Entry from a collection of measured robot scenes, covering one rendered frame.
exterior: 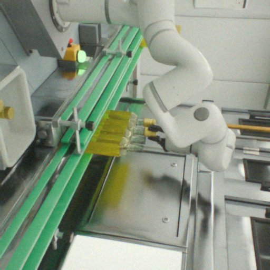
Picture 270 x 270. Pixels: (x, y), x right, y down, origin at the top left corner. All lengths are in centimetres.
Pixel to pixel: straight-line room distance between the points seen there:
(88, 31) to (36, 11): 65
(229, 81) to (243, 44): 77
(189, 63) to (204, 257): 54
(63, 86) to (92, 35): 44
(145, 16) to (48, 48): 36
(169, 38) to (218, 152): 36
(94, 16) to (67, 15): 8
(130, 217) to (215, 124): 43
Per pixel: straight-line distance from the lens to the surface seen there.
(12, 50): 116
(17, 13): 110
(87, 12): 111
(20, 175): 106
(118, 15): 108
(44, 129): 112
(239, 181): 141
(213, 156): 106
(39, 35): 114
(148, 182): 128
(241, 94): 766
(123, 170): 133
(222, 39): 720
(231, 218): 126
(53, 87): 131
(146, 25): 96
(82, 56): 144
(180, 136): 90
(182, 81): 86
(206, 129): 90
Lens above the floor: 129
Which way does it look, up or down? 9 degrees down
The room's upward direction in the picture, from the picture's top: 96 degrees clockwise
